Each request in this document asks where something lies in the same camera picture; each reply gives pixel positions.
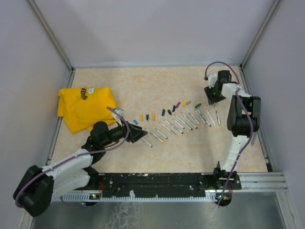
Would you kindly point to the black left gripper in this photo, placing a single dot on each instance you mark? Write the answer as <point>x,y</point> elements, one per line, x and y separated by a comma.
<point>135,134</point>

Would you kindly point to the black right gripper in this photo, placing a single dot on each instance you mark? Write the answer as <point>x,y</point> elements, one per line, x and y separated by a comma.
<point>212,99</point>

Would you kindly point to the dark green capped marker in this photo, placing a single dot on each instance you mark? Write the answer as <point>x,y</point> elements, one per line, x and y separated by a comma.
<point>206,120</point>

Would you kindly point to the blue eraser-cap white marker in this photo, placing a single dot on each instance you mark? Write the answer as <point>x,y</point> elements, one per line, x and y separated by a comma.
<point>161,133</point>

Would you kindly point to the lime green capped marker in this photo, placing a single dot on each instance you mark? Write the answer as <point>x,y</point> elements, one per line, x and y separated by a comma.
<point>217,116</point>

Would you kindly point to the yellow capped clear pen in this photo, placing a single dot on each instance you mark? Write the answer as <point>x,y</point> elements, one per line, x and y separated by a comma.
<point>168,129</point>

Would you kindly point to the pink capped white marker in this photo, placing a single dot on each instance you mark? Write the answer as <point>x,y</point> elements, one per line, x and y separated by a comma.
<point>211,118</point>

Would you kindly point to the yellow capped slim marker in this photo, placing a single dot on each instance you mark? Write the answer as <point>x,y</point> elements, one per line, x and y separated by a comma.
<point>195,119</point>

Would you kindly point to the magenta capped white marker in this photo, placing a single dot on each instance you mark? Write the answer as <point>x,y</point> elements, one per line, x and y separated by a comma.
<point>188,119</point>

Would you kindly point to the dark blue capped marker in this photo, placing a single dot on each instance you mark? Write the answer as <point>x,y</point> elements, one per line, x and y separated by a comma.
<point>173,126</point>

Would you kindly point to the black eraser-cap white marker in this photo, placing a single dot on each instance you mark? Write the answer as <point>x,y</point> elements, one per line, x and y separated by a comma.
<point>179,124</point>

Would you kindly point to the navy capped white marker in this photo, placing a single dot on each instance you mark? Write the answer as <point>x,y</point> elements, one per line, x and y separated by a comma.
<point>181,120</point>

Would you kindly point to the purple grey marker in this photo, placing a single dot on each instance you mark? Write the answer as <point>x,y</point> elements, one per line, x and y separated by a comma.
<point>253,139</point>

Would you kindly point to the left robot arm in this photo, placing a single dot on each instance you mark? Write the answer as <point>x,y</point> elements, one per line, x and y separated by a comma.
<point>41,185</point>

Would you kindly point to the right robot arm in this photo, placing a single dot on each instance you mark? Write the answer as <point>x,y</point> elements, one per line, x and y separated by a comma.
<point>243,117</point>

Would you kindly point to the yellow t-shirt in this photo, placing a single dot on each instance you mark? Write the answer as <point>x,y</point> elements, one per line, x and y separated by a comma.
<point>81,108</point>

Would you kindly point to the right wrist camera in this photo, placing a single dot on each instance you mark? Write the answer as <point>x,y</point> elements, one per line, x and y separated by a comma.
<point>212,79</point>

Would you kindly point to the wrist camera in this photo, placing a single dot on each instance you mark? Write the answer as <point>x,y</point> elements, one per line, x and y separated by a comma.
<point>117,113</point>
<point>212,79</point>

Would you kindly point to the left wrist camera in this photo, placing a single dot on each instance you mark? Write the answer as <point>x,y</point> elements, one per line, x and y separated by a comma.
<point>117,113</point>

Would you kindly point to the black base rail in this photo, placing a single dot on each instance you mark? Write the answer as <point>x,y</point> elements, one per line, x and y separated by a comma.
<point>161,185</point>

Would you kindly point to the right corner aluminium post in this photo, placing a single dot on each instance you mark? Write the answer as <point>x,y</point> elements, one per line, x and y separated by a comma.
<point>259,35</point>

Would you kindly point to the corner aluminium post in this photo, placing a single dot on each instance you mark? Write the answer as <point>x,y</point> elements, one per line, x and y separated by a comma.
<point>49,33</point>
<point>259,35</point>

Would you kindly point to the left corner aluminium post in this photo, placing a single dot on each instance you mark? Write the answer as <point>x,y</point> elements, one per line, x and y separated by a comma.
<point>49,33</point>

